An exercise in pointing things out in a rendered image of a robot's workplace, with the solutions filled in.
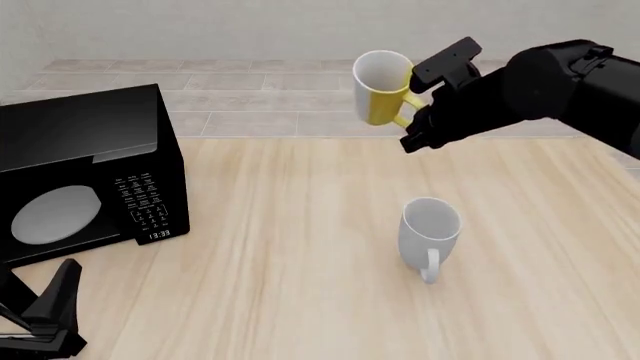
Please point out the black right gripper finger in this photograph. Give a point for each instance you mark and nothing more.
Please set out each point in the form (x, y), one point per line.
(417, 135)

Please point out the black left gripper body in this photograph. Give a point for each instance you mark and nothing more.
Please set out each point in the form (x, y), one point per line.
(45, 343)

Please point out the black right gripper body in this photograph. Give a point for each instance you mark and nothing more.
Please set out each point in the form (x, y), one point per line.
(462, 112)

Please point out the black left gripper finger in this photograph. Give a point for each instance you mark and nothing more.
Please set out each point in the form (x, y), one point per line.
(12, 281)
(57, 300)

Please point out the yellow and white mug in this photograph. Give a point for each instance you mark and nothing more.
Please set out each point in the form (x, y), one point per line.
(382, 107)

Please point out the black microwave oven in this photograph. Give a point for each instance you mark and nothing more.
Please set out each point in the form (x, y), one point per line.
(75, 127)

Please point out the white round microwave turntable plate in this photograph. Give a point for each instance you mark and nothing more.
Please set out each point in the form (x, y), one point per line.
(55, 215)

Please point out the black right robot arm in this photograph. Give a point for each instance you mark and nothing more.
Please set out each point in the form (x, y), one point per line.
(555, 86)

